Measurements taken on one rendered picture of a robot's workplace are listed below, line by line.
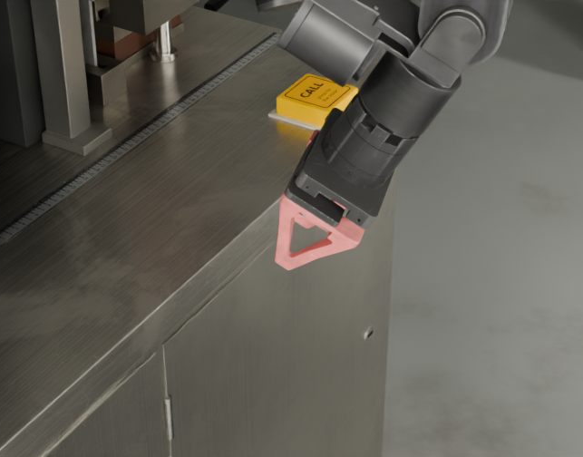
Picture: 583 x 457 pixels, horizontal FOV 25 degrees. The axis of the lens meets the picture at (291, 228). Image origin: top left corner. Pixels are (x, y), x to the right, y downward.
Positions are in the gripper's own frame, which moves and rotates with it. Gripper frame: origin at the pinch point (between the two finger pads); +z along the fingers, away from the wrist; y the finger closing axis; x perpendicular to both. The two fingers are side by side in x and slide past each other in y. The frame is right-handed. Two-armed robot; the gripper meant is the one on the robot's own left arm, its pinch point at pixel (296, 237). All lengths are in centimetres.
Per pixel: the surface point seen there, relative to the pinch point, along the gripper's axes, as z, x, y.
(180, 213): 21.5, -8.2, -21.5
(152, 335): 22.4, -4.6, -5.1
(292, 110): 17.3, -3.5, -42.8
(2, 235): 29.4, -22.1, -13.2
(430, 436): 90, 53, -91
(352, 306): 41, 18, -49
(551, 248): 83, 66, -155
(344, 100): 13.8, 0.8, -44.9
